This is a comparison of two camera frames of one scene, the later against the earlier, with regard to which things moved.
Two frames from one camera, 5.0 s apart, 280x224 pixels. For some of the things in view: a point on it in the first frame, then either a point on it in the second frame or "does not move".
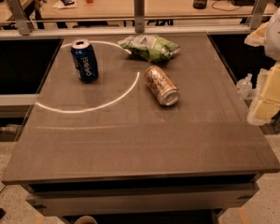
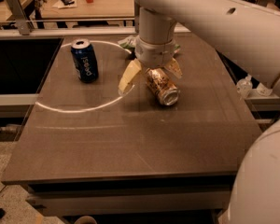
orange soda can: [162, 89] does not move
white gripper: [279, 36] to [154, 53]
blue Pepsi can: [85, 61] does not move
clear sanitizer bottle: [244, 86] does not move
